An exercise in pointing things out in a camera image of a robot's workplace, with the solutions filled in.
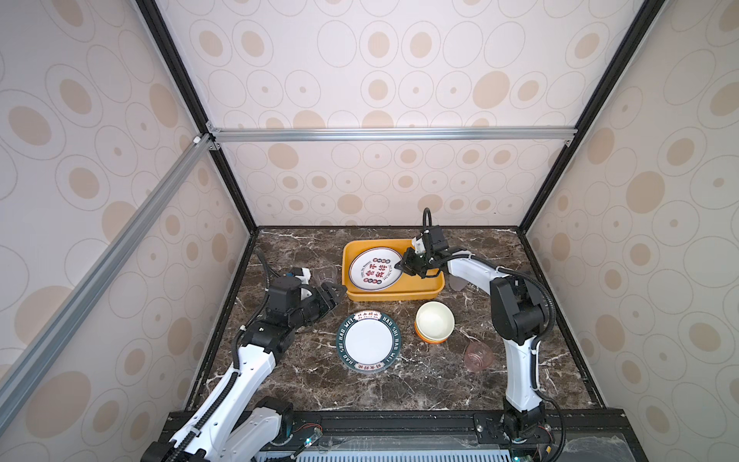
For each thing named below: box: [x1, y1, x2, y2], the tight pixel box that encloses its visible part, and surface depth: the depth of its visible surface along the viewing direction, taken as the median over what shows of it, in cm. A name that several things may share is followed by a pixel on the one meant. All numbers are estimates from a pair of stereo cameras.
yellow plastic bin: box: [341, 238, 446, 302], surface depth 96 cm
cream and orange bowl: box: [413, 300, 457, 345], surface depth 87 cm
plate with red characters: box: [348, 246, 404, 292], surface depth 102 cm
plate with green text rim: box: [335, 309, 402, 374], surface depth 89 cm
